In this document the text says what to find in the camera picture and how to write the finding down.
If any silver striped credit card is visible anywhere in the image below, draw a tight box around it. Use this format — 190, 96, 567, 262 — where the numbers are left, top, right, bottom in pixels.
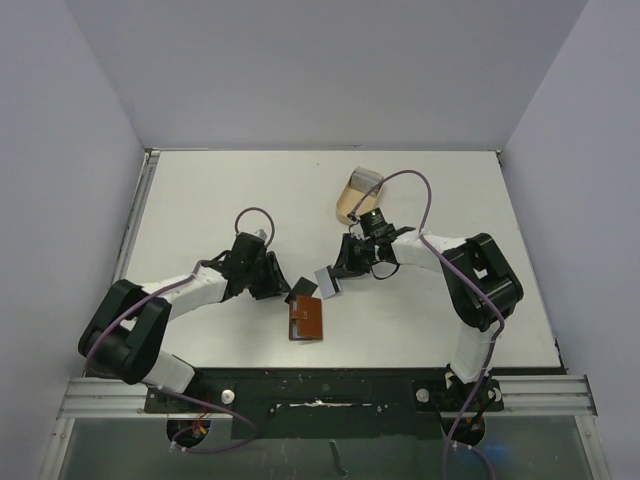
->
314, 266, 341, 300

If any brown leather card holder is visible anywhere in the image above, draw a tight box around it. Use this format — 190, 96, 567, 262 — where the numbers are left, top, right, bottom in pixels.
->
288, 295, 323, 341

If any black credit card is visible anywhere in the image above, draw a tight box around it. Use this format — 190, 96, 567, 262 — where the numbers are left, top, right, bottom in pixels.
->
285, 277, 318, 304

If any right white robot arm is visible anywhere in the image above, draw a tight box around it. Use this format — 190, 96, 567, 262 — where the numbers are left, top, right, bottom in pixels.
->
328, 209, 524, 409

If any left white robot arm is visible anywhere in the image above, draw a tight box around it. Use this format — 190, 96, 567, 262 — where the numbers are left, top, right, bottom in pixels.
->
78, 233, 291, 411

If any tan oval cardboard tray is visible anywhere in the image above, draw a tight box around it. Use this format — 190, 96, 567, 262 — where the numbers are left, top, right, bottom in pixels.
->
335, 179, 381, 225

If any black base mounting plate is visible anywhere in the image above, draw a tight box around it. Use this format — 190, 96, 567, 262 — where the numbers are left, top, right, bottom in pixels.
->
144, 368, 504, 440

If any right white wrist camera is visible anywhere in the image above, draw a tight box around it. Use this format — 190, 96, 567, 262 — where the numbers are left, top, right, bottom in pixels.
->
347, 214, 364, 239

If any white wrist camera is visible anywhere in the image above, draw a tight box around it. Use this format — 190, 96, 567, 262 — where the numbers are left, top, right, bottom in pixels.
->
253, 229, 269, 242
347, 214, 364, 239

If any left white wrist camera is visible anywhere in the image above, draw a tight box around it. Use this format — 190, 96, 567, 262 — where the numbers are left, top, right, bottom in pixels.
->
253, 229, 269, 242

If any aluminium rail left edge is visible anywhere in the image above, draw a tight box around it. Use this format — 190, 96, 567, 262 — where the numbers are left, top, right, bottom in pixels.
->
112, 149, 160, 281

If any aluminium rail front left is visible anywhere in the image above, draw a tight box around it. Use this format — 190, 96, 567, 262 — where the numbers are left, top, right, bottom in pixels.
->
58, 378, 147, 419

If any aluminium rail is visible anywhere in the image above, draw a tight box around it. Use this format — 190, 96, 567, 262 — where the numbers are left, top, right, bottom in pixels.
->
496, 375, 597, 416
58, 378, 147, 419

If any aluminium rail front right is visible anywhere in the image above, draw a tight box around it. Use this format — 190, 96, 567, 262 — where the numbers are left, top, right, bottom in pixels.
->
496, 375, 597, 416

